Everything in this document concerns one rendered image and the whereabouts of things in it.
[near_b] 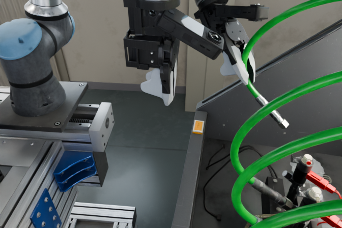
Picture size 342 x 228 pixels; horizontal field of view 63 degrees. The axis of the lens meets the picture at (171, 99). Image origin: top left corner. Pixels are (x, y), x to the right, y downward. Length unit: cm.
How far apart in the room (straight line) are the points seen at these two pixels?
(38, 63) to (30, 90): 8
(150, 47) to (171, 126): 186
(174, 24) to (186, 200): 43
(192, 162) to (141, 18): 45
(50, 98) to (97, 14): 166
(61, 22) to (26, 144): 37
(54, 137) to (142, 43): 53
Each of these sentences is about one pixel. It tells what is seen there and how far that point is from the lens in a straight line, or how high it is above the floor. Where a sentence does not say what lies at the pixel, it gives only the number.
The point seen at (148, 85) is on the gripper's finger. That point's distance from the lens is 52.
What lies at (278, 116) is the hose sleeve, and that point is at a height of 113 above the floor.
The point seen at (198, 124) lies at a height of 96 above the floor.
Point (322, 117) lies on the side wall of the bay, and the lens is 99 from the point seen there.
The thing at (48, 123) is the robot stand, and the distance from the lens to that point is 83.
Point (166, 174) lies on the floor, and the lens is 197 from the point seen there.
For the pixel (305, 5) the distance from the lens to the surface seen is 58.
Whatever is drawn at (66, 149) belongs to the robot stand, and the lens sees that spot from 93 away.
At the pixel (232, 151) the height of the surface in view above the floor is 119.
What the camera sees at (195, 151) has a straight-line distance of 81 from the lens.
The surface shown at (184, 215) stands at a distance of 69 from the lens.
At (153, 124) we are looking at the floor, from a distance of 232.
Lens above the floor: 155
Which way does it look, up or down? 37 degrees down
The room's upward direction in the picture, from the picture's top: straight up
